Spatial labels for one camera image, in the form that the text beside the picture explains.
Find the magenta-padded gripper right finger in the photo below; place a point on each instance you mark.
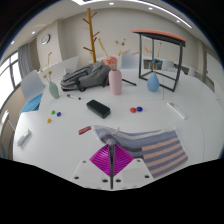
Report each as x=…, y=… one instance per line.
x=122, y=160

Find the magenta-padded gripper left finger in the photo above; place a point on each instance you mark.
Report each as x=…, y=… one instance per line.
x=100, y=160

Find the striped grey and pink towel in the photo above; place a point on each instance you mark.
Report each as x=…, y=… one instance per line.
x=160, y=150

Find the small red rectangular block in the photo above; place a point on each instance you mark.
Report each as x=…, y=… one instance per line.
x=84, y=130

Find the red round magnet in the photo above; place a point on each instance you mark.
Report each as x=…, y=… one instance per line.
x=133, y=110

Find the black rectangular case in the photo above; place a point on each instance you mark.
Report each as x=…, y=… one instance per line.
x=98, y=108

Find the blue round magnet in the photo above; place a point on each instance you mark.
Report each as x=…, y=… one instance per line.
x=59, y=114
x=139, y=108

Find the orange round magnet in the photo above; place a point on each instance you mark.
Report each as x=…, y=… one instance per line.
x=49, y=120

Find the green round magnet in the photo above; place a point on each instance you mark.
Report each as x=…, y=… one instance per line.
x=53, y=112

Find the black marker pen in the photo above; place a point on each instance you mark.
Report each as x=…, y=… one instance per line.
x=73, y=97

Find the white bar-shaped block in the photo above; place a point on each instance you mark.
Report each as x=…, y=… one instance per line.
x=176, y=110

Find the pink vase with flowers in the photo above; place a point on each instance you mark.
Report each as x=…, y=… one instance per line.
x=115, y=83

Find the white remote-shaped block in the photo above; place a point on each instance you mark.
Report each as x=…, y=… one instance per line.
x=24, y=138

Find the blue vase with dried stems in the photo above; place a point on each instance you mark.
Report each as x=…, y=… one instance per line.
x=153, y=84

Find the green vase with dried stems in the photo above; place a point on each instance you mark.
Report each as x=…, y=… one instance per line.
x=54, y=90

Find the grey backpack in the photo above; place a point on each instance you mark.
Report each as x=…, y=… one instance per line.
x=86, y=76

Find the white chair with blue seat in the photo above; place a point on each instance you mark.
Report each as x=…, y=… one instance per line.
x=31, y=83

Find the window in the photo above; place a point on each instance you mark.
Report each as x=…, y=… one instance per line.
x=6, y=80

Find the wooden coat rack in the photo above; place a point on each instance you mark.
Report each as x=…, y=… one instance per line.
x=91, y=36

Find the grey curtain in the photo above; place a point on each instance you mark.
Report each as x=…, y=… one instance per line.
x=25, y=60

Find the round ceiling lights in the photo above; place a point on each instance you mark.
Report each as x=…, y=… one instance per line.
x=111, y=3

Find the long ceiling light strip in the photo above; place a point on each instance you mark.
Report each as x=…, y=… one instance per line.
x=78, y=2

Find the black frame stand, orange top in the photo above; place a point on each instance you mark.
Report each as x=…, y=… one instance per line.
x=160, y=34

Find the round wall clock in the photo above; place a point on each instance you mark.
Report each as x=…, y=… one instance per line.
x=45, y=39

